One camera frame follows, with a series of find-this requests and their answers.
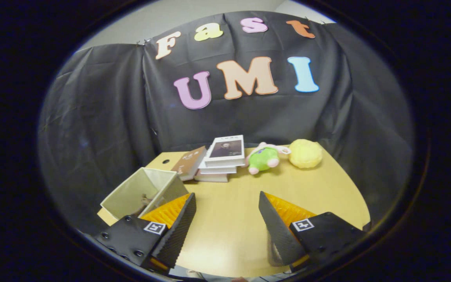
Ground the black backdrop cloth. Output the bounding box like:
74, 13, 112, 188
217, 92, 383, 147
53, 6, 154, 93
38, 11, 414, 235

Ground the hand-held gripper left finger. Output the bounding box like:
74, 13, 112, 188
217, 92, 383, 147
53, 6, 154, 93
94, 193, 197, 274

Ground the white book with portrait cover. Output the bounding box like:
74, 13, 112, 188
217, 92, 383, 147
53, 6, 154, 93
204, 135, 246, 168

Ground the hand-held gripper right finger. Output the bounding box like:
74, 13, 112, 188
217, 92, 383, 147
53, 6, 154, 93
258, 191, 367, 273

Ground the brown book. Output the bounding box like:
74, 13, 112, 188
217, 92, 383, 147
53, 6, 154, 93
171, 146, 207, 181

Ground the yellow fluffy ball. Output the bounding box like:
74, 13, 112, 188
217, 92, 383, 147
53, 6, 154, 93
288, 139, 323, 169

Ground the grey fabric storage box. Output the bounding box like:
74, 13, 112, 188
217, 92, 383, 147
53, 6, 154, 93
100, 167, 189, 221

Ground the green plush toy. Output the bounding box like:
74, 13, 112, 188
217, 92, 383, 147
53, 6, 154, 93
245, 142, 291, 175

